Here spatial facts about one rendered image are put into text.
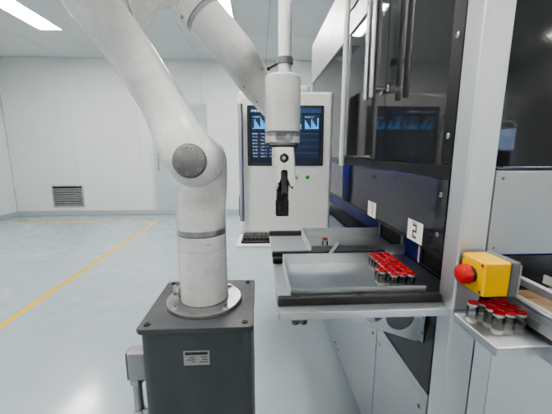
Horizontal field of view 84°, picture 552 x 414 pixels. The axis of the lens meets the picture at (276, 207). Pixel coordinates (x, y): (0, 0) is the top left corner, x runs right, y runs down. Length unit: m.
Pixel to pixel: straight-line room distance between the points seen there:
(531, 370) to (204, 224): 0.87
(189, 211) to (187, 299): 0.22
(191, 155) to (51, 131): 6.73
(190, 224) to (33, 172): 6.92
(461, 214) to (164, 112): 0.68
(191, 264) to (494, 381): 0.79
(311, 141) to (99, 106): 5.66
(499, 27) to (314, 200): 1.14
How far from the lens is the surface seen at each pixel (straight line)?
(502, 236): 0.85
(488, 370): 0.99
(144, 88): 0.76
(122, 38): 0.79
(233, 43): 0.75
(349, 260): 1.06
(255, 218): 1.69
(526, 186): 0.86
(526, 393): 1.09
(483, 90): 0.79
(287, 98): 0.73
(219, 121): 6.27
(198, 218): 0.73
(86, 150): 7.03
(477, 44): 0.81
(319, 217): 1.71
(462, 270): 0.74
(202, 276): 0.77
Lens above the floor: 1.24
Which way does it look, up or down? 10 degrees down
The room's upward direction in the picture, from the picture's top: straight up
